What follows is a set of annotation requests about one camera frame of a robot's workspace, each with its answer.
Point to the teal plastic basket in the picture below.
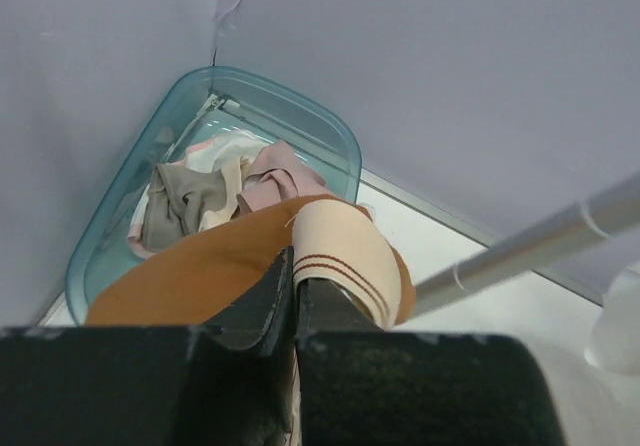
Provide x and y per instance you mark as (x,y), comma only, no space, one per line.
(211,118)

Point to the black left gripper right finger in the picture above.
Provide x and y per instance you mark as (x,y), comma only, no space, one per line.
(361,385)

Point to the brown underwear cream waistband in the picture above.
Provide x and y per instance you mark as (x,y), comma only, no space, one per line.
(202,274)

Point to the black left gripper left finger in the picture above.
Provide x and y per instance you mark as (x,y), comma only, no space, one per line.
(227,381)

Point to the aluminium rail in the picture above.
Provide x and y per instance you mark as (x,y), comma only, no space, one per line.
(454,221)

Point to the pile of underwear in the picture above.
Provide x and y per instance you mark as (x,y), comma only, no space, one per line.
(232,174)

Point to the white clothes rack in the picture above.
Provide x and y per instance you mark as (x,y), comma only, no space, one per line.
(614,341)

